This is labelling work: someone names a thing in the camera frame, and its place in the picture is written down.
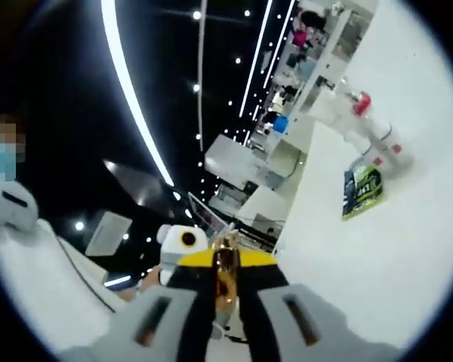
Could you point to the red collar skincare bottle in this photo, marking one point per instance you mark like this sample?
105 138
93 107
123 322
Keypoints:
362 103

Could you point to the person's left hand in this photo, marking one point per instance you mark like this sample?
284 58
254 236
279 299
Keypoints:
151 280

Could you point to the long ceiling light strip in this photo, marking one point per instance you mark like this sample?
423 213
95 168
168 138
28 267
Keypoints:
124 88

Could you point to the green black skincare sachet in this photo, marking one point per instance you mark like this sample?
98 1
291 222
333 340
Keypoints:
364 192

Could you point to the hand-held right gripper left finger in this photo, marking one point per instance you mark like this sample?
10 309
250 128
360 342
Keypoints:
190 298

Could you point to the white skincare tube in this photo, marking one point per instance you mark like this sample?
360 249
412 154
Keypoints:
332 113

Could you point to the red wall poster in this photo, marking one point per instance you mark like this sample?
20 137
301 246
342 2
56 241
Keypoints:
301 38

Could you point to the group of ceiling spotlights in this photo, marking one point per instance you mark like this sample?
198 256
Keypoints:
197 15

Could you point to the gold skincare sachet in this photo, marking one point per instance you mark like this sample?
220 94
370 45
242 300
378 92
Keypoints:
224 264

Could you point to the person's white shirt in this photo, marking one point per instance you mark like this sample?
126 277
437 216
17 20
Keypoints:
30 283

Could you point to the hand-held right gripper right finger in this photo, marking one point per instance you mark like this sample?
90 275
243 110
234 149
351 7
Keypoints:
262 298

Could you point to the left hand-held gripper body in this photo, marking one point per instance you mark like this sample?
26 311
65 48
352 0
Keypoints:
177 245

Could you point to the white chest device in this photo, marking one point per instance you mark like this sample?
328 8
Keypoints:
19 216

